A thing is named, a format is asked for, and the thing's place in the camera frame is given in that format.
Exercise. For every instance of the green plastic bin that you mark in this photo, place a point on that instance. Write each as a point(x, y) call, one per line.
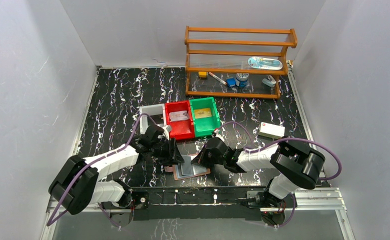
point(205, 126)

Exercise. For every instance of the red white marker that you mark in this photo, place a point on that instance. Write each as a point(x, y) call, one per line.
point(217, 78)

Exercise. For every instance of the white plastic bin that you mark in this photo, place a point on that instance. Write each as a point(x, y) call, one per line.
point(156, 112)

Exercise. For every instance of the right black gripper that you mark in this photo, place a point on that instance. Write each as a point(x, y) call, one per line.
point(201, 159)

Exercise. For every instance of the gold yellow card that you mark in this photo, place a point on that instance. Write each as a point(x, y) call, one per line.
point(202, 113)

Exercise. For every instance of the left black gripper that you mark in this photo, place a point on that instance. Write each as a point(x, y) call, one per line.
point(169, 150)

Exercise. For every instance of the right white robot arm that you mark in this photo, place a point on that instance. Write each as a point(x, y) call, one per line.
point(299, 165)

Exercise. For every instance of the wooden shelf rack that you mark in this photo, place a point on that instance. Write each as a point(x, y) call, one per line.
point(225, 51)

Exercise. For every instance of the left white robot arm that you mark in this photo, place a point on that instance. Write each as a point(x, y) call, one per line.
point(78, 183)

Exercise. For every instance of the white silver card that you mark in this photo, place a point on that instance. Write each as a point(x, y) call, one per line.
point(178, 116)

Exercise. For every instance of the blue small block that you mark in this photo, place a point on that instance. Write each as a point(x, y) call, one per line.
point(231, 82)

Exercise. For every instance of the red plastic bin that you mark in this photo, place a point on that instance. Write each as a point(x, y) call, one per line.
point(181, 130)

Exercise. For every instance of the black card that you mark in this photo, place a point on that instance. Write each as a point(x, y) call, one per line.
point(157, 118)

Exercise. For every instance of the yellow small block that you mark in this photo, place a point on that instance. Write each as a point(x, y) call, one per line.
point(203, 74)

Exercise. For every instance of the white box red label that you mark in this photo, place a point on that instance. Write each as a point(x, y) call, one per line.
point(271, 131)

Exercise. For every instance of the grey stapler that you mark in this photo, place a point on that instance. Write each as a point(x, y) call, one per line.
point(269, 81)

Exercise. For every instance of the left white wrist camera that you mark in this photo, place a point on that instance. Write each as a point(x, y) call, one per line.
point(167, 128)

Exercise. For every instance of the clear blister package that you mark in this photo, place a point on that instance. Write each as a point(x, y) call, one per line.
point(264, 63)

